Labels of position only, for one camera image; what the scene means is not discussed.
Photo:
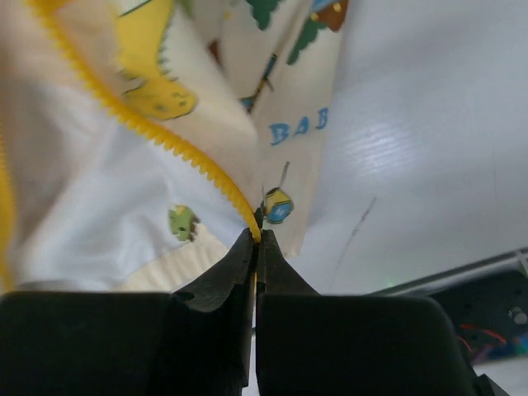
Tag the dinosaur print yellow-lined jacket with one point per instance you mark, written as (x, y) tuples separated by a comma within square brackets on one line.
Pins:
[(139, 138)]

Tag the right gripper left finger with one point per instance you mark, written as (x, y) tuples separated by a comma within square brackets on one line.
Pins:
[(213, 325)]

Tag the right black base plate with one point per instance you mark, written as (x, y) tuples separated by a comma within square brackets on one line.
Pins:
[(489, 315)]

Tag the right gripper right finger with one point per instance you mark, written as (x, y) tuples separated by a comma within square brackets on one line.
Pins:
[(288, 329)]

